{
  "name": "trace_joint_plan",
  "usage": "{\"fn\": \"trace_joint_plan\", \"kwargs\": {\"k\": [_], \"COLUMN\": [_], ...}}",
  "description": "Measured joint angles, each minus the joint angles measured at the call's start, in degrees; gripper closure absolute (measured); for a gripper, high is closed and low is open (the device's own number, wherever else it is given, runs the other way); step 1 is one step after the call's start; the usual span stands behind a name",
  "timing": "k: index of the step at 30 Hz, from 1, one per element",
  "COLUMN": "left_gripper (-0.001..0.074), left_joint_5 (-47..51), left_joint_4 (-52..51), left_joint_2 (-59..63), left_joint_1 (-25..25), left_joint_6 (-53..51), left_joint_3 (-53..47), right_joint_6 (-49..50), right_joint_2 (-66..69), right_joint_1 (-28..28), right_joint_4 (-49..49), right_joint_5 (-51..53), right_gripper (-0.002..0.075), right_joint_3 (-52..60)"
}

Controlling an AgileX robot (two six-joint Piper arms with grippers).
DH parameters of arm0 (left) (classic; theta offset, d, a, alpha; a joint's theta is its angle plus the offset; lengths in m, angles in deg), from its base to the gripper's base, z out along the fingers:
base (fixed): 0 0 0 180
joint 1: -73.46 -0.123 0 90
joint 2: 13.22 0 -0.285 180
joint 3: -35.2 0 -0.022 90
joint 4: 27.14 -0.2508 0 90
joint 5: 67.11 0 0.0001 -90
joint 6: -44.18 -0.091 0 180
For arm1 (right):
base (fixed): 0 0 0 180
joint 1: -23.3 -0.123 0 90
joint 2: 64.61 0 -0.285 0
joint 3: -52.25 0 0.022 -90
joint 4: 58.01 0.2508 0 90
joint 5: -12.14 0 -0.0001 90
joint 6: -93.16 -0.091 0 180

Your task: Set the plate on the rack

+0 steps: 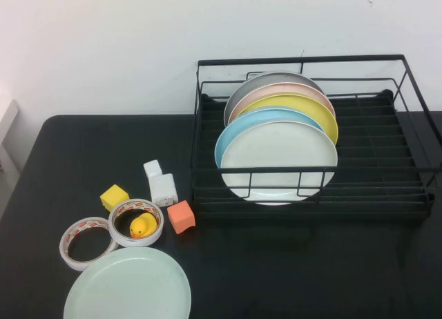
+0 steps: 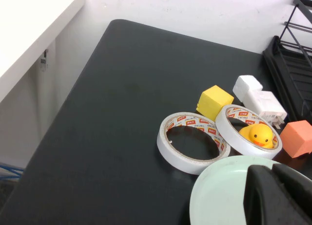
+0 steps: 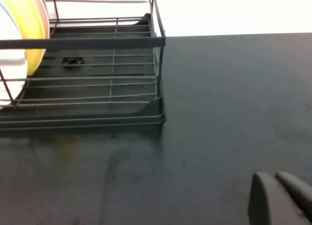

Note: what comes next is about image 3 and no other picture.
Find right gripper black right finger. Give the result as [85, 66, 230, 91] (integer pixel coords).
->
[275, 170, 312, 218]

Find white round plate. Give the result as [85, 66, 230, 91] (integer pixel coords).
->
[0, 5, 28, 107]

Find yellow round plate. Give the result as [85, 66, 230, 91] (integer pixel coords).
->
[0, 0, 47, 76]

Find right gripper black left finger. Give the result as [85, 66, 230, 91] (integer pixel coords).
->
[247, 171, 311, 225]

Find blue round plate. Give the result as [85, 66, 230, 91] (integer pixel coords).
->
[0, 2, 21, 38]

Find pink round plate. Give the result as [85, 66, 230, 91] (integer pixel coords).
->
[36, 0, 51, 38]

